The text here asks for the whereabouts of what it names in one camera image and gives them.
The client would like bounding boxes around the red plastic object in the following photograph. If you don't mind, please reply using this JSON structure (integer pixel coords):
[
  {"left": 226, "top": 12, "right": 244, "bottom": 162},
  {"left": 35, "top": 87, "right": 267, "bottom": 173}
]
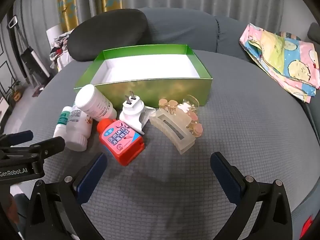
[{"left": 301, "top": 215, "right": 315, "bottom": 234}]

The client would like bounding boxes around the white bottle with fox print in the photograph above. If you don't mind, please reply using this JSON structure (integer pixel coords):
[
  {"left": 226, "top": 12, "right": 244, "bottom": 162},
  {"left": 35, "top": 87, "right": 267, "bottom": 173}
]
[{"left": 65, "top": 106, "right": 93, "bottom": 152}]

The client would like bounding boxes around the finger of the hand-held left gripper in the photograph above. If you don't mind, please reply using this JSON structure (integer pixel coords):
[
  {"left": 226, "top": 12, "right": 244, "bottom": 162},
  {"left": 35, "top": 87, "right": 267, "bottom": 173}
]
[
  {"left": 0, "top": 130, "right": 34, "bottom": 147},
  {"left": 0, "top": 136, "right": 66, "bottom": 162}
]

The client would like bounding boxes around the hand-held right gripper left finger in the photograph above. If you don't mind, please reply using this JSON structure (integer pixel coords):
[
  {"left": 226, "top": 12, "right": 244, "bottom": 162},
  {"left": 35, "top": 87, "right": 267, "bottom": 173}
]
[{"left": 24, "top": 152, "right": 108, "bottom": 240}]

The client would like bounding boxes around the pile of clothes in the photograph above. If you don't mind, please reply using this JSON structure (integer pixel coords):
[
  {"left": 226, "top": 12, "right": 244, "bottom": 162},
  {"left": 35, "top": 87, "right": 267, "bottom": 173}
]
[{"left": 49, "top": 31, "right": 73, "bottom": 70}]

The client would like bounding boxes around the large white pill bottle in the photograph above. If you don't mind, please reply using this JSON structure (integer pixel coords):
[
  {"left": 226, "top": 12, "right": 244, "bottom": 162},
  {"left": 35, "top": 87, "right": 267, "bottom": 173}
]
[{"left": 75, "top": 84, "right": 118, "bottom": 122}]

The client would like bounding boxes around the red bottle with pink label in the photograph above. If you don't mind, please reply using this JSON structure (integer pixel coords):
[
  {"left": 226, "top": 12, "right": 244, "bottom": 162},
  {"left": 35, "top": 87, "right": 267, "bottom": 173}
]
[{"left": 97, "top": 119, "right": 146, "bottom": 167}]

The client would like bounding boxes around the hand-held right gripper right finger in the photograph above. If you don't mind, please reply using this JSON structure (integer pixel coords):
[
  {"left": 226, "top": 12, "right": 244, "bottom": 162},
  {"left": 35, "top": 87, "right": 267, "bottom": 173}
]
[{"left": 210, "top": 151, "right": 293, "bottom": 240}]

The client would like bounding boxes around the clear clip with pink bears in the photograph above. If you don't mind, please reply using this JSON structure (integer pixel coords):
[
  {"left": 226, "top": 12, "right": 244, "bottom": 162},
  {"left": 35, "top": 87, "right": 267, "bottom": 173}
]
[{"left": 159, "top": 95, "right": 203, "bottom": 138}]

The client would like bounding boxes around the translucent hair claw clip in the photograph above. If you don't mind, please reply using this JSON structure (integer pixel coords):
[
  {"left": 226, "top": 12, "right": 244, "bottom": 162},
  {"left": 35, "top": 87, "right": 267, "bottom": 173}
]
[{"left": 149, "top": 109, "right": 196, "bottom": 155}]

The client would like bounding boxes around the white plug-in device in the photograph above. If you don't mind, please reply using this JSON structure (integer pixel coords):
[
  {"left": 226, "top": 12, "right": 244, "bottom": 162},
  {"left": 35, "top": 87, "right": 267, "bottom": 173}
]
[{"left": 119, "top": 91, "right": 157, "bottom": 134}]

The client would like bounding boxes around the yellow patterned curtain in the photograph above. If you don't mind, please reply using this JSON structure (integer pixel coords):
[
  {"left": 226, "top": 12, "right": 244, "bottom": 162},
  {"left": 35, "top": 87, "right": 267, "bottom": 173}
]
[{"left": 57, "top": 0, "right": 123, "bottom": 34}]

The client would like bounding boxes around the green cardboard box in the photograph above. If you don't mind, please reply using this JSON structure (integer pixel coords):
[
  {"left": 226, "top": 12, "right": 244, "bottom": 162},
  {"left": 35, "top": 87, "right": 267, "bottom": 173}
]
[{"left": 74, "top": 44, "right": 213, "bottom": 108}]

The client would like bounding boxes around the colourful printed cloth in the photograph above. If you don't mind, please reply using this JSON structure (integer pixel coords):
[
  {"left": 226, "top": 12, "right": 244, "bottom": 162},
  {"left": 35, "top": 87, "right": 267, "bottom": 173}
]
[{"left": 239, "top": 23, "right": 320, "bottom": 103}]

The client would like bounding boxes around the potted plant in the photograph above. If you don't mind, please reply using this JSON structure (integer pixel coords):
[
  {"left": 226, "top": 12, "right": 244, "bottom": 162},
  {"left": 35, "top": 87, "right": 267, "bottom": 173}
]
[{"left": 5, "top": 80, "right": 24, "bottom": 103}]

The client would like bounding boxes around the black cushion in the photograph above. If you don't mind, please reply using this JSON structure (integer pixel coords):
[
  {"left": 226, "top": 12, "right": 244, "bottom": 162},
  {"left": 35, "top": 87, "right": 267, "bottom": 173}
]
[{"left": 67, "top": 9, "right": 152, "bottom": 62}]

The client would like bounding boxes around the small white green-label bottle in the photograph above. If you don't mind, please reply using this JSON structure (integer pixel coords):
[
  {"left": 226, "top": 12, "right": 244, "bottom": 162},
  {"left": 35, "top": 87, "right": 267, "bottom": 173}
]
[{"left": 53, "top": 106, "right": 73, "bottom": 140}]

